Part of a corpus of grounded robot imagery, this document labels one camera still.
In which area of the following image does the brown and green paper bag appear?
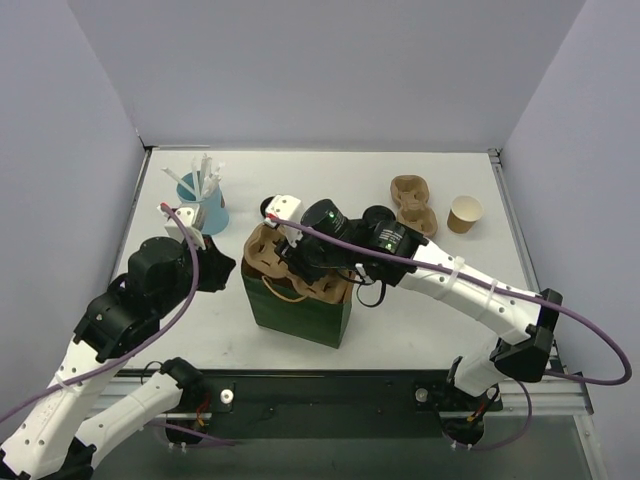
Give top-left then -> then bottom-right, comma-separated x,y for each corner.
241,257 -> 352,349

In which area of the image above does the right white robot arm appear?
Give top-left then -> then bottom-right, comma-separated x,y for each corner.
262,195 -> 562,408

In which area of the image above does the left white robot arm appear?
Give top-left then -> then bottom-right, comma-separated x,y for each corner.
1,237 -> 236,479

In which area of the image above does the blue straw holder cup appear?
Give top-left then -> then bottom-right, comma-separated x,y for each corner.
176,173 -> 229,236

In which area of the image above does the white wrapped straw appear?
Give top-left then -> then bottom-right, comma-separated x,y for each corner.
206,162 -> 225,194
191,158 -> 201,199
162,168 -> 193,190
200,154 -> 212,196

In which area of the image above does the brown pulp cup carrier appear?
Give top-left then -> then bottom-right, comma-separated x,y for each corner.
390,175 -> 438,239

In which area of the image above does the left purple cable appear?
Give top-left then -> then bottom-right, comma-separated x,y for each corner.
0,204 -> 201,426

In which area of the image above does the purple cable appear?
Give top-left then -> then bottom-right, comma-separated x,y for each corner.
0,204 -> 201,426
267,214 -> 634,386

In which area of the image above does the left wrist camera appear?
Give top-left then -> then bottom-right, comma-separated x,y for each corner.
157,203 -> 205,249

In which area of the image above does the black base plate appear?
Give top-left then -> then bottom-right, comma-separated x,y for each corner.
166,370 -> 503,442

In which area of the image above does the aluminium frame rail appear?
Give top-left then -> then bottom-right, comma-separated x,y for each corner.
488,148 -> 594,416

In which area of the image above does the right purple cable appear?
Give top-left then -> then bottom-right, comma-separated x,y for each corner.
267,214 -> 634,386

